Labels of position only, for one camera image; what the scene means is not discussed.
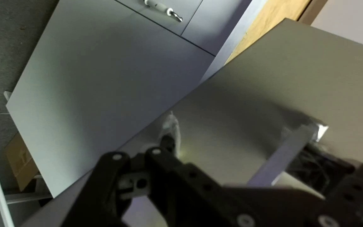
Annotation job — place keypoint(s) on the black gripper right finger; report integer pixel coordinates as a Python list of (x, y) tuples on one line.
[(358, 196)]

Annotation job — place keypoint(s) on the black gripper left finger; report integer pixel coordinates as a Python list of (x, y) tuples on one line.
[(173, 189)]

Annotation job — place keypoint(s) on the wide white cabinet door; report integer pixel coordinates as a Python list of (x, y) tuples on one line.
[(97, 92)]

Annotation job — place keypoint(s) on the white base cabinet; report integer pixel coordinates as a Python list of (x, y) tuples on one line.
[(106, 83)]

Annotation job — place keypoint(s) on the narrow white cabinet door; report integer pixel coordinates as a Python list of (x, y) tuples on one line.
[(164, 25)]

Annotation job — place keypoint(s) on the white base cabinet drawer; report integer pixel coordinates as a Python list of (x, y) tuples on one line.
[(226, 22)]

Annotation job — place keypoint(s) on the brown cardboard piece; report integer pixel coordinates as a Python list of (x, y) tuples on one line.
[(21, 164)]

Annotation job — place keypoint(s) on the vertical silver door pull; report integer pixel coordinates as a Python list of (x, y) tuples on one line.
[(164, 8)]

